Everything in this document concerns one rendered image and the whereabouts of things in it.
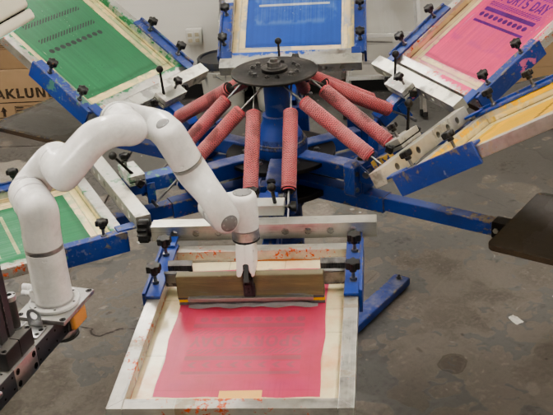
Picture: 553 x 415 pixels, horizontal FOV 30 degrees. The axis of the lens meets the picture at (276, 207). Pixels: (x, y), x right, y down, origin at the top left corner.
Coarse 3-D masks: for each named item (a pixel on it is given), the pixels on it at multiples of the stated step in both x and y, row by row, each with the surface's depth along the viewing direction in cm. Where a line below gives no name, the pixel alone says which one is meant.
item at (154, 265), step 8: (352, 232) 296; (360, 232) 296; (160, 240) 301; (168, 240) 301; (352, 240) 295; (360, 240) 296; (352, 248) 299; (152, 264) 288; (160, 264) 289; (352, 264) 280; (152, 272) 286; (352, 272) 282; (152, 280) 291; (352, 280) 284
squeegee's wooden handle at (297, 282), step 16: (192, 272) 284; (208, 272) 283; (224, 272) 283; (256, 272) 281; (272, 272) 281; (288, 272) 280; (304, 272) 279; (320, 272) 279; (192, 288) 284; (208, 288) 283; (224, 288) 283; (240, 288) 282; (256, 288) 282; (272, 288) 282; (288, 288) 281; (304, 288) 281; (320, 288) 280
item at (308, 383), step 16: (320, 304) 283; (320, 320) 276; (304, 336) 270; (320, 336) 269; (304, 352) 263; (320, 352) 262; (304, 368) 257; (320, 368) 256; (240, 384) 253; (256, 384) 252; (272, 384) 252; (288, 384) 251; (304, 384) 251; (320, 384) 250
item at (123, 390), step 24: (168, 288) 295; (144, 312) 279; (144, 336) 269; (120, 384) 250; (120, 408) 242; (144, 408) 241; (168, 408) 240; (192, 408) 240; (216, 408) 239; (240, 408) 239; (264, 408) 238; (288, 408) 237; (312, 408) 237; (336, 408) 236
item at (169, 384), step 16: (176, 320) 281; (192, 320) 280; (176, 336) 274; (176, 352) 267; (176, 368) 261; (160, 384) 255; (176, 384) 255; (192, 384) 254; (208, 384) 254; (224, 384) 253
